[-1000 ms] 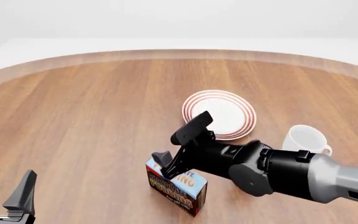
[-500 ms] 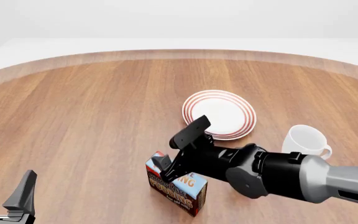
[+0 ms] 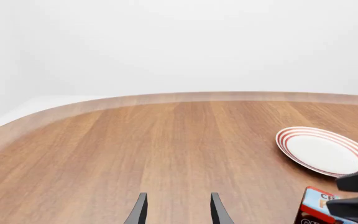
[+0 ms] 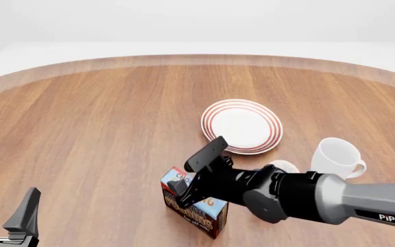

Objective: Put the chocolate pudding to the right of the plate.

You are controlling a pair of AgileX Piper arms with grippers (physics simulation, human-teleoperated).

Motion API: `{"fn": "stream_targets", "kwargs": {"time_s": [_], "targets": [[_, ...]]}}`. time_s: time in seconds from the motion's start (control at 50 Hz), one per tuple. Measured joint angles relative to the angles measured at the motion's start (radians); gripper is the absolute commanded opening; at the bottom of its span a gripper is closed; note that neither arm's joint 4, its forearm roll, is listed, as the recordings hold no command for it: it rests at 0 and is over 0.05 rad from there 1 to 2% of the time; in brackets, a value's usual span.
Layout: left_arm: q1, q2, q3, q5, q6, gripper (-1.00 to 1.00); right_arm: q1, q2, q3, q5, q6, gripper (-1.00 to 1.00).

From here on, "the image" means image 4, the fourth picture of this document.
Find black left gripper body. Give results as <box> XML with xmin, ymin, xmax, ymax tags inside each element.
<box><xmin>0</xmin><ymin>233</ymin><xmax>40</xmax><ymax>247</ymax></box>

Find white ceramic mug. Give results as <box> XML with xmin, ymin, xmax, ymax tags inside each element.
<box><xmin>310</xmin><ymin>137</ymin><xmax>368</xmax><ymax>180</ymax></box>

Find chocolate pudding box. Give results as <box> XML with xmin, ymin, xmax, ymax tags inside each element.
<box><xmin>160</xmin><ymin>166</ymin><xmax>230</xmax><ymax>240</ymax></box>

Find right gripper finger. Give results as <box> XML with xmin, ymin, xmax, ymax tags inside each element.
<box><xmin>167</xmin><ymin>179</ymin><xmax>189</xmax><ymax>198</ymax></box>
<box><xmin>176</xmin><ymin>177</ymin><xmax>213</xmax><ymax>209</ymax></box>

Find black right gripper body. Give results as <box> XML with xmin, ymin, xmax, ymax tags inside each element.
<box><xmin>197</xmin><ymin>154</ymin><xmax>237</xmax><ymax>187</ymax></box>

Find white plate with red rings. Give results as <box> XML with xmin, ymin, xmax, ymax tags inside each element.
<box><xmin>200</xmin><ymin>99</ymin><xmax>284</xmax><ymax>156</ymax></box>

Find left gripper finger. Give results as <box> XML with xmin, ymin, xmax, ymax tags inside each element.
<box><xmin>2</xmin><ymin>187</ymin><xmax>42</xmax><ymax>239</ymax></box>

